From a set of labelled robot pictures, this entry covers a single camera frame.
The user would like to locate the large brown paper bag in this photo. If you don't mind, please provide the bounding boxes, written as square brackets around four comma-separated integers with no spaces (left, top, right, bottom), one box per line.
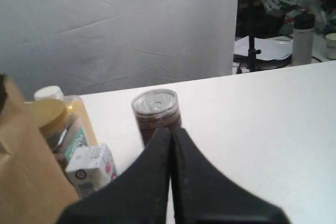
[1,74,79,223]

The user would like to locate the small white milk carton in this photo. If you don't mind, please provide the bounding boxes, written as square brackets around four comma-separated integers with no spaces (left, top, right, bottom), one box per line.
[65,144,118,199]

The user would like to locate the juice bottle with white cap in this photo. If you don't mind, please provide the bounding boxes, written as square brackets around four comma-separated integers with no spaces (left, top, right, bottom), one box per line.
[34,86,98,159]

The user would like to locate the white paper sheets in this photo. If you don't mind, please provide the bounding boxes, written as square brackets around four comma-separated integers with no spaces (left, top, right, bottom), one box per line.
[234,36,292,61]

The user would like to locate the white fabric backdrop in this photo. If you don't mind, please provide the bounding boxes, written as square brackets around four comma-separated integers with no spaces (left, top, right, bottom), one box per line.
[1,0,237,99]

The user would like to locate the white bottle with black cap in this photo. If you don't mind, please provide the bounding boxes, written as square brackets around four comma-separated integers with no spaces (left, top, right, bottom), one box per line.
[291,13,315,66]

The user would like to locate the pile of white clutter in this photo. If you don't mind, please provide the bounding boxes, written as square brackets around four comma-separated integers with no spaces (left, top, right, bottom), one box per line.
[260,0,335,35]

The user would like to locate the clear can of brown grounds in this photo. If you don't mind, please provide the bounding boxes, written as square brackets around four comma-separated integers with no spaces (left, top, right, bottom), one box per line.
[131,89,182,146]

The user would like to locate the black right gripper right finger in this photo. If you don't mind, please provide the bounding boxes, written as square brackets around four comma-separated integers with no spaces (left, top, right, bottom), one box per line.
[171,129,290,223]

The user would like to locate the black light stand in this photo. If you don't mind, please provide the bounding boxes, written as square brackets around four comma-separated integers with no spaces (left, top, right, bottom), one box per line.
[247,0,261,72]

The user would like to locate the jar with yellow lid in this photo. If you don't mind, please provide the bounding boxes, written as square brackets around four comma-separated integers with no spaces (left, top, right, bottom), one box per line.
[25,99,72,164]

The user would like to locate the white paper cup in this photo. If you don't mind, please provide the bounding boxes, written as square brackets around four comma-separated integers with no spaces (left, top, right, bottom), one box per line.
[325,33,336,60]

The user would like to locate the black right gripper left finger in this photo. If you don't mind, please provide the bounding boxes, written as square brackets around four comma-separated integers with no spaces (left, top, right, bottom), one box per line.
[58,129,171,224]

